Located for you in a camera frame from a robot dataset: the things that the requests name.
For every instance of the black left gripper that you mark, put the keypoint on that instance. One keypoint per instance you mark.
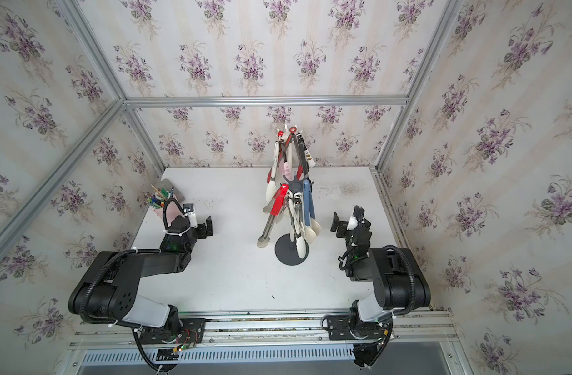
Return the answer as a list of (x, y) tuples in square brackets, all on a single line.
[(200, 230)]

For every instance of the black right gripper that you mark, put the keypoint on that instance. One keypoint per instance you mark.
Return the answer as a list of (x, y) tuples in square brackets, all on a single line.
[(339, 223)]

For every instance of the steel tongs cream silicone tips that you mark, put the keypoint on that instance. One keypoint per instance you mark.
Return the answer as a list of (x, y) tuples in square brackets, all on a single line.
[(300, 242)]

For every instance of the dark grey utensil rack stand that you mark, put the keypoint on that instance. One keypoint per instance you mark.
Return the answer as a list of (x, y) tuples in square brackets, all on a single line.
[(285, 246)]

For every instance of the steel tongs red handle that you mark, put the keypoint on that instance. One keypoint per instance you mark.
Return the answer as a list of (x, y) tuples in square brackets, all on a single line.
[(274, 209), (278, 164)]

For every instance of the small white steel tongs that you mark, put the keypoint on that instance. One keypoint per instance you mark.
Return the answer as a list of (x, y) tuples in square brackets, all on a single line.
[(309, 159)]

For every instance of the steel tongs white ring large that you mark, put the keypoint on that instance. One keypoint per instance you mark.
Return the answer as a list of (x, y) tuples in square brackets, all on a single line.
[(271, 184)]

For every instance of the pink cat paw tongs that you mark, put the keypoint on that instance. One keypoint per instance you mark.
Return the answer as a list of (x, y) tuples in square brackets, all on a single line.
[(285, 166)]

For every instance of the black silicone tip tongs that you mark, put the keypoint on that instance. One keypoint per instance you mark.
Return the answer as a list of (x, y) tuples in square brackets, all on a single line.
[(303, 160)]

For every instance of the red silicone tip tongs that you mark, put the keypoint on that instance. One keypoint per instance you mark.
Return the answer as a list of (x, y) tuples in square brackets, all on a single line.
[(293, 154)]

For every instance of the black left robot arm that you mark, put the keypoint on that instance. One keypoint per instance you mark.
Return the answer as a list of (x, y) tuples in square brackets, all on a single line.
[(108, 291)]

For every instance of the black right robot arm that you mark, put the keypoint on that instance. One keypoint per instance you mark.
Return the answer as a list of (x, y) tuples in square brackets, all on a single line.
[(398, 284)]

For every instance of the cream utensil rack stand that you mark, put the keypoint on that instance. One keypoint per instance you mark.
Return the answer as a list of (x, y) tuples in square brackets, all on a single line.
[(281, 180)]

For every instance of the pink pen holder bucket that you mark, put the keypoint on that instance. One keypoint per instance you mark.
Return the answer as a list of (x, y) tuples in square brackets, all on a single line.
[(170, 208)]

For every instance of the coloured pens in bucket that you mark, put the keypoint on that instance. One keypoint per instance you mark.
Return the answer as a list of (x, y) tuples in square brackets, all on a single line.
[(160, 197)]

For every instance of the grey sponge block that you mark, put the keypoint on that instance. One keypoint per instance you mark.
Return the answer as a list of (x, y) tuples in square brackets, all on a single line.
[(168, 188)]

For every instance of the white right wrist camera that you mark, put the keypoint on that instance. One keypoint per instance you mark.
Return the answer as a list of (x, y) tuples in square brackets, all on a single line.
[(356, 218)]

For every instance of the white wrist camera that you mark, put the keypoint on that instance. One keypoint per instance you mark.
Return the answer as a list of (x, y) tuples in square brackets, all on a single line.
[(189, 212), (356, 218)]

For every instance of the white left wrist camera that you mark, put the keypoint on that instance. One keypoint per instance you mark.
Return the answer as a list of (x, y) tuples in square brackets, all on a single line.
[(189, 212)]

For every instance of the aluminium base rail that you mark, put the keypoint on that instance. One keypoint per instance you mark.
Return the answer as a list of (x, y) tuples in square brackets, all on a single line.
[(217, 338)]

